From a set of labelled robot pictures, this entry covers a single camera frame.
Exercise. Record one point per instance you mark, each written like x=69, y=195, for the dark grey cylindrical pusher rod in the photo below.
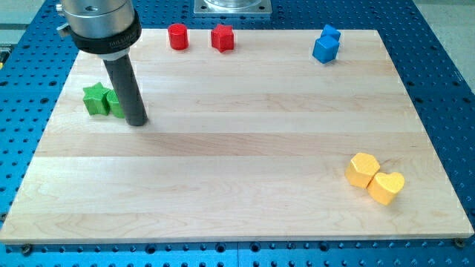
x=125, y=85

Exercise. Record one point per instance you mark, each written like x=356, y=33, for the blue cube block front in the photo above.
x=325, y=49

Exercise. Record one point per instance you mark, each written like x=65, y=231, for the green cylinder block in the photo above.
x=114, y=105

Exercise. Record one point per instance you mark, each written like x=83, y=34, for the red cylinder block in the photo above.
x=178, y=36

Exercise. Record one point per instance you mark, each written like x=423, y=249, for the yellow hexagon block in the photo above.
x=361, y=170

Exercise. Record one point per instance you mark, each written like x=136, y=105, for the red star block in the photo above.
x=223, y=38

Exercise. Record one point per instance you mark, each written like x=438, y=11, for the blue cube block rear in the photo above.
x=331, y=31

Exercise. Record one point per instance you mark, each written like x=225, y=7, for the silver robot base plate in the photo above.
x=232, y=7

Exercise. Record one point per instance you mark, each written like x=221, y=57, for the green star block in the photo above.
x=95, y=99

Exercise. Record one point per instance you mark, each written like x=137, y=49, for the yellow heart block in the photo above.
x=385, y=187

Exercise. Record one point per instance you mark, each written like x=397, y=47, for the blue cube block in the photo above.
x=325, y=49
x=331, y=31

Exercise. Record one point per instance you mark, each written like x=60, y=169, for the light wooden board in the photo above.
x=249, y=144

